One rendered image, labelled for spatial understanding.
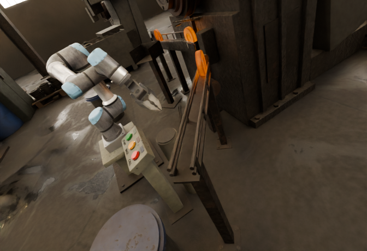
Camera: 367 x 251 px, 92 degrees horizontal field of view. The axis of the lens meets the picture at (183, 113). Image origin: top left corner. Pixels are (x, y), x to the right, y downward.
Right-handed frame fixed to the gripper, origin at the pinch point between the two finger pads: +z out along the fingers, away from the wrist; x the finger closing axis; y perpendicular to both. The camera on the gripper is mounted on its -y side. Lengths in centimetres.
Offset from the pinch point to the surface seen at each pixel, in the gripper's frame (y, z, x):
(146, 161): -10.1, 8.1, 20.0
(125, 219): -13.5, 16.6, 43.9
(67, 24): 997, -397, 22
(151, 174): 0.9, 18.6, 27.9
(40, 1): 960, -518, 19
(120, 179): 61, 28, 69
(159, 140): 5.8, 12.4, 12.9
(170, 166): -39.0, 2.9, 7.5
